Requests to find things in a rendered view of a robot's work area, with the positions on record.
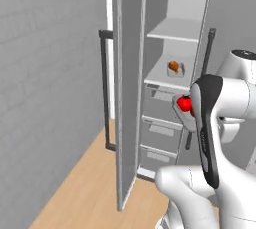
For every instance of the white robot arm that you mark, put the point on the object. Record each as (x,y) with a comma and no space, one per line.
(233,186)

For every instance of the grey open freezer door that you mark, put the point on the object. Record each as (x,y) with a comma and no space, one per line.
(128,89)

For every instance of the grey freezer drawer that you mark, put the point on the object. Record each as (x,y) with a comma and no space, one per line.
(156,158)
(160,136)
(160,101)

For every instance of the white freezer rack shelf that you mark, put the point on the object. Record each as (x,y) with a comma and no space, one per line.
(160,76)
(176,29)

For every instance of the clear vegetable container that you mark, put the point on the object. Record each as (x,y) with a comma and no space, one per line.
(181,115)

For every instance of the brown chicken drumstick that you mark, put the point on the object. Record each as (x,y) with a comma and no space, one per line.
(173,66)

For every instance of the clear meat container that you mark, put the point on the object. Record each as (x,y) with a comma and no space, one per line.
(181,70)

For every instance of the grey fridge freezer cabinet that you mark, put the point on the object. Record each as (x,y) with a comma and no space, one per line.
(156,3)

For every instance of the red tomato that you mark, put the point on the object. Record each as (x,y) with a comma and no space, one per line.
(183,103)

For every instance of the grey open fridge door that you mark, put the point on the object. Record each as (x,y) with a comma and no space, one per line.
(233,9)

